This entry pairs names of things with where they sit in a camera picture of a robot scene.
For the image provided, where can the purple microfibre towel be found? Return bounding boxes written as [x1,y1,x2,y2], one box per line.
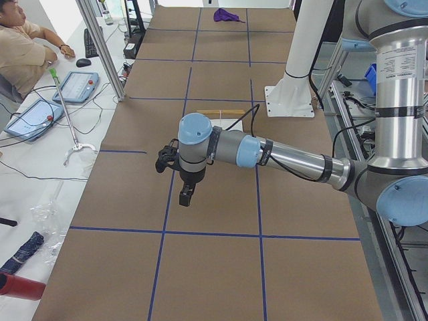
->
[213,8,245,23]

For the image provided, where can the black box white label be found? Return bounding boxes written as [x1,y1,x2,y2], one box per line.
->
[123,43,136,60]

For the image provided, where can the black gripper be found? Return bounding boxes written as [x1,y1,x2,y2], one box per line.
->
[155,138,195,206]

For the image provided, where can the aluminium frame post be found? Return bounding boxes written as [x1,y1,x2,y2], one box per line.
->
[76,0,125,102]

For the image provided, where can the blue teach pendant near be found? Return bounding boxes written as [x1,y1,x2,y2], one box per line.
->
[4,98,64,141]

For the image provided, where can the seated person beige shirt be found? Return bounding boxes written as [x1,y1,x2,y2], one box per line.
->
[1,1,76,99]

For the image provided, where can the blue teach pendant far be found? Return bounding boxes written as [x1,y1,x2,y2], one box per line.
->
[60,71,100,104]

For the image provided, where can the crumpled clear plastic wrap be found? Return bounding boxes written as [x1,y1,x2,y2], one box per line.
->
[31,181,68,267]

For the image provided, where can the folded dark blue umbrella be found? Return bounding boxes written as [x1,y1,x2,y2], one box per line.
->
[1,231,44,275]

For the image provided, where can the black computer mouse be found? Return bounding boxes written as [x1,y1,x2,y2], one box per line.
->
[76,58,92,68]

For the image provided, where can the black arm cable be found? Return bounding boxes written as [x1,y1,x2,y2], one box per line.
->
[221,103,379,181]

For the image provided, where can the blue plastic bin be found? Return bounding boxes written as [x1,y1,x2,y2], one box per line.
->
[364,64,377,92]

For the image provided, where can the red cylinder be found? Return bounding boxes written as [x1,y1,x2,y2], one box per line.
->
[1,273,46,301]

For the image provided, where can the metal reacher grabber tool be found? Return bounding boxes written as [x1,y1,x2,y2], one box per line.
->
[49,68,97,167]

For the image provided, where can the blue teach pendant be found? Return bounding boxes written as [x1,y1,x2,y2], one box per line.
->
[60,71,100,104]
[4,98,64,141]

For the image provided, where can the black keyboard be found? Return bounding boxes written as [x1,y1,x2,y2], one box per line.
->
[83,28,98,58]

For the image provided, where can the white towel rack stand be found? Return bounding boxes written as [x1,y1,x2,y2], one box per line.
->
[197,109,245,132]

